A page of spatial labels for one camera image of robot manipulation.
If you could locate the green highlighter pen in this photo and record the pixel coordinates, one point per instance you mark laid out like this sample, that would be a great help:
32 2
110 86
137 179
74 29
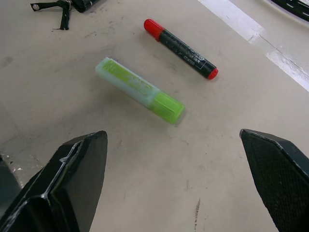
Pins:
137 88

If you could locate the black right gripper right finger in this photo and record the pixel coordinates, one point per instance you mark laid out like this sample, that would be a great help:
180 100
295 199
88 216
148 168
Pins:
277 176

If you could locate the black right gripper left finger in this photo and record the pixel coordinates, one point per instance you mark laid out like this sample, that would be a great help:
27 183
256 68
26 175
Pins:
72 183

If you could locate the black cylindrical object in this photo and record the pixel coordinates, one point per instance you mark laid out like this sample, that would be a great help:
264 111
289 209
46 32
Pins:
83 4

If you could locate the black marker with red cap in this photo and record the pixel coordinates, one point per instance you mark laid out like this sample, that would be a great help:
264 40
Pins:
181 48

